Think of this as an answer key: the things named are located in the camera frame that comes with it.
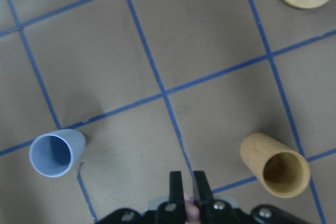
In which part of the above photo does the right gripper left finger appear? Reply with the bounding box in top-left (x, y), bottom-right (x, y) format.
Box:
top-left (169, 171), bottom-right (185, 220)

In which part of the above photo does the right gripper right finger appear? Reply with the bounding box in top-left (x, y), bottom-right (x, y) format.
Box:
top-left (193, 170), bottom-right (214, 220)

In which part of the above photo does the pink chopstick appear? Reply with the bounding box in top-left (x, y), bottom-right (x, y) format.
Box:
top-left (184, 193), bottom-right (200, 223)

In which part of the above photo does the light blue plastic cup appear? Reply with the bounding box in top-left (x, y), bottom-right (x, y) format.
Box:
top-left (29, 129), bottom-right (86, 178)

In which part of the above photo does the bamboo cylinder holder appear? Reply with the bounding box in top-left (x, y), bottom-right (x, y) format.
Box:
top-left (240, 133), bottom-right (311, 198)

